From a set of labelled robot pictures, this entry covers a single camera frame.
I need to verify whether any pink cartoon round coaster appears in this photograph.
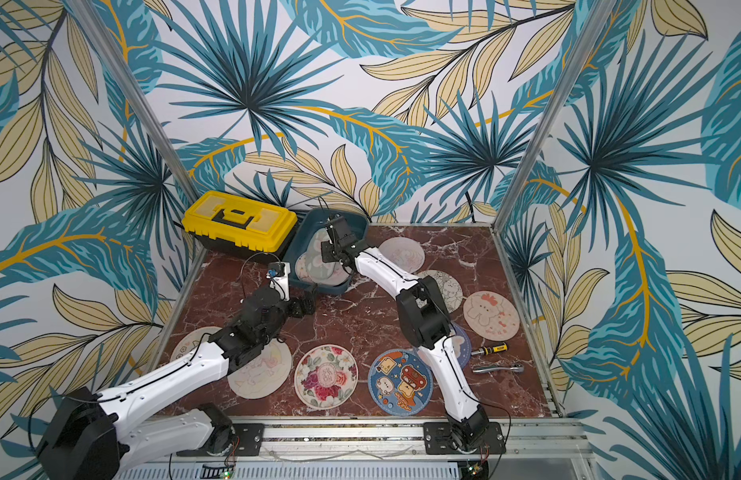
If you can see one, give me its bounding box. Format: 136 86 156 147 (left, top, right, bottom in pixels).
306 263 350 286

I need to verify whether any pastel cartoon round coaster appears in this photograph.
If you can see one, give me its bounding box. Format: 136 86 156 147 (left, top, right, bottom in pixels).
296 255 310 281

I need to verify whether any green bunny round coaster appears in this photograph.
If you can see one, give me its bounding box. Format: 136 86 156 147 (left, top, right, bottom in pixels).
304 228 336 267

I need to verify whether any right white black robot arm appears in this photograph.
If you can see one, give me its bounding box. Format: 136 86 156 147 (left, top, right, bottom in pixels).
322 214 490 452

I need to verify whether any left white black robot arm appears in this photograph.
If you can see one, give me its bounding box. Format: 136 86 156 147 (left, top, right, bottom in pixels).
36 262 316 479

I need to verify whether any teal plastic storage tray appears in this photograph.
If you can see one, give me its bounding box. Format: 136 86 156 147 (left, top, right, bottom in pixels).
284 209 368 296

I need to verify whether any beige pink figure coaster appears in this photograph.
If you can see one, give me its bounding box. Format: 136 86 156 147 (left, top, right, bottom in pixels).
228 340 292 400

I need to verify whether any pink kitty round coaster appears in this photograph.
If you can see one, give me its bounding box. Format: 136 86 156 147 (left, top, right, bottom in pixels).
378 237 425 273

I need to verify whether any white animal round coaster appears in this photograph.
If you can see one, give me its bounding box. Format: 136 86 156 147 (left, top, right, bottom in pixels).
170 326 220 361

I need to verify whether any yellow black toolbox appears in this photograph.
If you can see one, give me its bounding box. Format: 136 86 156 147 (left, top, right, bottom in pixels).
182 191 298 264

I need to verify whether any red rose floral coaster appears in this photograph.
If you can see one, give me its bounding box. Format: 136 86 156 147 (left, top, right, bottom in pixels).
294 344 358 410

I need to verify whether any green sketch round coaster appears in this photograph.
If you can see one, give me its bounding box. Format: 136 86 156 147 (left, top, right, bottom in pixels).
418 270 464 313

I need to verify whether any blue cartoon toast coaster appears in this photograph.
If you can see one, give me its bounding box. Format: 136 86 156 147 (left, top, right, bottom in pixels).
368 349 434 417

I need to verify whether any purple bunny round coaster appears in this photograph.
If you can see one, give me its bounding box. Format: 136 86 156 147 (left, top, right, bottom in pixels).
449 323 472 368

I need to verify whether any pink bow bear coaster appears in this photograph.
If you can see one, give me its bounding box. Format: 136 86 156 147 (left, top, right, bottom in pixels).
462 291 520 341

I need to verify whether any yellow black screwdriver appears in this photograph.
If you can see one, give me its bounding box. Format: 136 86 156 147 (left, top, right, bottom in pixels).
470 343 508 357

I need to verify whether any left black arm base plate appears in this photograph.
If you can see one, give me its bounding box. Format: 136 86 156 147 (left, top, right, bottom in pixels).
214 423 264 458

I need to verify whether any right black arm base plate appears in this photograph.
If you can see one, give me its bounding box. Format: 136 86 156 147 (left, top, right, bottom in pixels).
423 422 506 455

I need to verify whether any left aluminium corner post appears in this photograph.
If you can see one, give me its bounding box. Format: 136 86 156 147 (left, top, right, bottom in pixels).
68 0 198 203

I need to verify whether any aluminium corner post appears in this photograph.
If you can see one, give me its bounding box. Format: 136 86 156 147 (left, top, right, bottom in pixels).
492 0 615 237
68 0 198 203

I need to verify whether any aluminium front frame rail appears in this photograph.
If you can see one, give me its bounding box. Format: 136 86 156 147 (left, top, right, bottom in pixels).
120 417 602 479

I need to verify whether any right aluminium corner post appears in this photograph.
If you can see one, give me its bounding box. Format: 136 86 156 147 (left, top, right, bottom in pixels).
492 0 615 237

